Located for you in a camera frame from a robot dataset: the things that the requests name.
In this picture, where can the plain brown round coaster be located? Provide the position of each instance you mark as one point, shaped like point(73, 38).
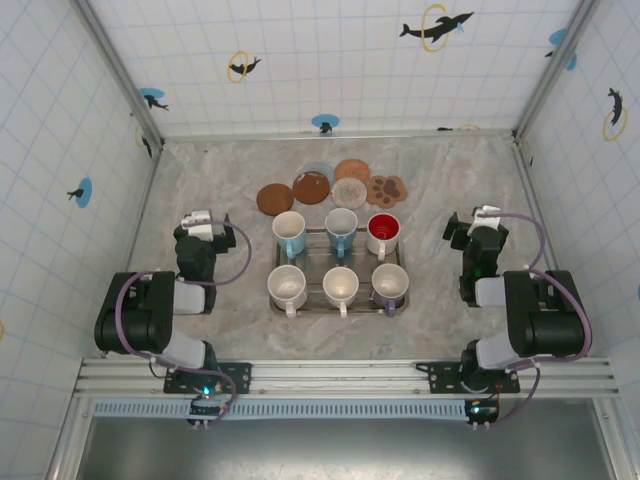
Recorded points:
point(275, 199)

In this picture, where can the light blue mug cream inside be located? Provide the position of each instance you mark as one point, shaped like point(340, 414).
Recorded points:
point(289, 225)

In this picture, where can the white mug red inside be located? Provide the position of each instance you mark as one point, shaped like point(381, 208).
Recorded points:
point(383, 229)

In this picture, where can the large white mug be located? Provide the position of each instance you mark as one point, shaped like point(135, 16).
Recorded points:
point(286, 282)

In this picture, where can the brown paw print coaster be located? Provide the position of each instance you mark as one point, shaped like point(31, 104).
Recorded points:
point(386, 191)

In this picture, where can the purple mug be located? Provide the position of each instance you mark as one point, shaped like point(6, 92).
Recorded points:
point(390, 281)

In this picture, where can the scuffed dark brown coaster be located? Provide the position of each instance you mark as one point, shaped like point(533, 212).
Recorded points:
point(310, 189)

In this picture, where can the multicolour woven round coaster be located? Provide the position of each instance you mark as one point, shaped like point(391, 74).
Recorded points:
point(349, 194)

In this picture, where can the blue mug grey inside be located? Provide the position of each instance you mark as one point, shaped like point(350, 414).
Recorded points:
point(341, 222)

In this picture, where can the orange woven round coaster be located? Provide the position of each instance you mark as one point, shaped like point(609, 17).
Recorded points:
point(352, 170)

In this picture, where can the blue woven round coaster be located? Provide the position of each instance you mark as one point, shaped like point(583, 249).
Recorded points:
point(322, 167)

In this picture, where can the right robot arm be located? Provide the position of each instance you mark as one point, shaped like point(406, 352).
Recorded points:
point(545, 320)

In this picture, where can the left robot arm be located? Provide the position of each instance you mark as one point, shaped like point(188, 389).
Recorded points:
point(150, 310)

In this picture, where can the metal tray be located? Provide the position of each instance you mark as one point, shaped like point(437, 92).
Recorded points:
point(312, 260)

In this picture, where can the small white mug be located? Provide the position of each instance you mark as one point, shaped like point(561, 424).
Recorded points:
point(340, 284)

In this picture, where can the grey metal panel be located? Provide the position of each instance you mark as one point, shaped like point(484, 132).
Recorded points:
point(350, 450)

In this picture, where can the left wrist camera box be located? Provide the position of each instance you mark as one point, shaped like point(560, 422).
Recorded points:
point(199, 224)

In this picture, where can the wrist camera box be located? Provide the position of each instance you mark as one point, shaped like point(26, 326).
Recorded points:
point(486, 214)
point(199, 224)

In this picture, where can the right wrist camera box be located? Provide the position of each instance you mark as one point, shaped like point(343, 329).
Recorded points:
point(486, 214)

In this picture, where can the aluminium frame bar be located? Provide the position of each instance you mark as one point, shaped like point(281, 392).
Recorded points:
point(250, 136)
point(137, 240)
point(535, 200)

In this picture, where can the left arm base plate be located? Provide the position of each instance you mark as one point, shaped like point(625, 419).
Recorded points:
point(240, 375)

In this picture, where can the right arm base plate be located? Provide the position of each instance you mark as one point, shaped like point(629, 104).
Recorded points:
point(440, 375)

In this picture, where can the aluminium mounting rail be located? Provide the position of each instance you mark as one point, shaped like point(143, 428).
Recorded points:
point(325, 372)

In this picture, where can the aluminium frame post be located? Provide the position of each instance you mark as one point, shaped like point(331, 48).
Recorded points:
point(555, 70)
point(120, 75)

